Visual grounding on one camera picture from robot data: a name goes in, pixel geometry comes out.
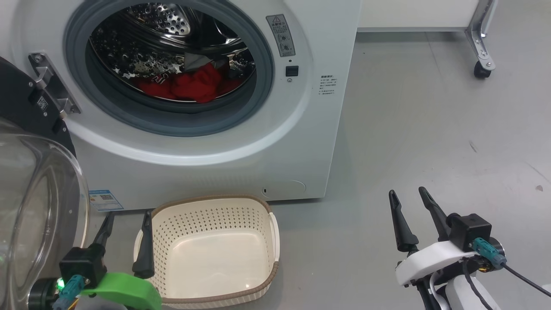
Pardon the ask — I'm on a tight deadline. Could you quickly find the white partition panel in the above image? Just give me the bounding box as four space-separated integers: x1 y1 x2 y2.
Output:
357 0 480 33

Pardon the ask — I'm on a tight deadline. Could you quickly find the cream perforated laundry basket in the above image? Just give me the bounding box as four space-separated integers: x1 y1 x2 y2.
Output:
133 195 280 309

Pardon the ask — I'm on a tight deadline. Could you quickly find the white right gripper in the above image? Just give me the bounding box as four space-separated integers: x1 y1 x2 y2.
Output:
389 187 505 287

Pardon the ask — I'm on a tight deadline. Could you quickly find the round white filter cover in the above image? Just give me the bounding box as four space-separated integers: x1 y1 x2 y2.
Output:
261 180 306 199

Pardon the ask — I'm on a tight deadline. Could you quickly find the round black glass washer door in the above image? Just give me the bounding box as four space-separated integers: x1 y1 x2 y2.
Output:
0 56 91 310

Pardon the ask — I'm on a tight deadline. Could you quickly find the white front-load washing machine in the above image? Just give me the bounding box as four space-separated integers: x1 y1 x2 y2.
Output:
0 0 362 211

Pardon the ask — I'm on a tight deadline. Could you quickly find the metal partition leg bracket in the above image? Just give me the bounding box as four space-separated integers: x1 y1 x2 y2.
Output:
465 0 499 71

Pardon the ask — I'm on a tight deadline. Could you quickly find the blue energy label sticker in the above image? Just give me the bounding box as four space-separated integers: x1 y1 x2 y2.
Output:
88 189 124 212

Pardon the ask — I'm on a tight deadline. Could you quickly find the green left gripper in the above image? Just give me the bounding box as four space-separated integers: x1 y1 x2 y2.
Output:
80 211 163 310

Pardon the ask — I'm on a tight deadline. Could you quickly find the stainless steel washer drum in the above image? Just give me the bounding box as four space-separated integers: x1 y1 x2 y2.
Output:
88 2 257 104

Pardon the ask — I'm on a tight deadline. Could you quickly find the black text notice sticker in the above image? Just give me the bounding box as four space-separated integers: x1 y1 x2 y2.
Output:
319 74 337 100

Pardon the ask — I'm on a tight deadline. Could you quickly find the grey warning label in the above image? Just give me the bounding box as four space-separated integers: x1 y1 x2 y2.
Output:
266 14 296 57

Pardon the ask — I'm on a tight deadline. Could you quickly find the metal door hinge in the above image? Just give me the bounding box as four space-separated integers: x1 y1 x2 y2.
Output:
28 52 81 118

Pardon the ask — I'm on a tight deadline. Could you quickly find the red basketball jersey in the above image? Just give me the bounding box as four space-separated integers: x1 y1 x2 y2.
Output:
137 62 244 104

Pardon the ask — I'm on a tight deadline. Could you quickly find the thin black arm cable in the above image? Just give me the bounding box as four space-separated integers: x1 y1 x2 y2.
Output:
462 257 493 310

